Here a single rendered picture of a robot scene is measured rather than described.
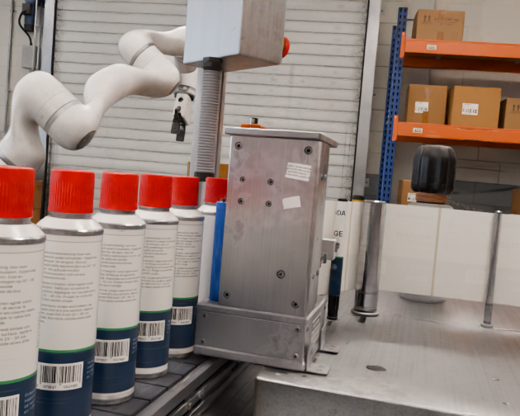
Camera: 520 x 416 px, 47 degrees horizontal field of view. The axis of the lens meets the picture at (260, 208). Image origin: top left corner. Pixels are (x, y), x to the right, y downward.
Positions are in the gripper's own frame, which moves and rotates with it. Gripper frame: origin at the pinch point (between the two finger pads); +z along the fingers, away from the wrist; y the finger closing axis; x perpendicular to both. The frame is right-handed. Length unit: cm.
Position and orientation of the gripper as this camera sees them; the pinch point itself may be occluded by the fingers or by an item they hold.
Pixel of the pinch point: (177, 134)
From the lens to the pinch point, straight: 228.2
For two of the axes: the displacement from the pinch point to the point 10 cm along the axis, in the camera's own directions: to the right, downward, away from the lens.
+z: -1.4, 9.7, -1.8
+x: -9.9, -1.2, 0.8
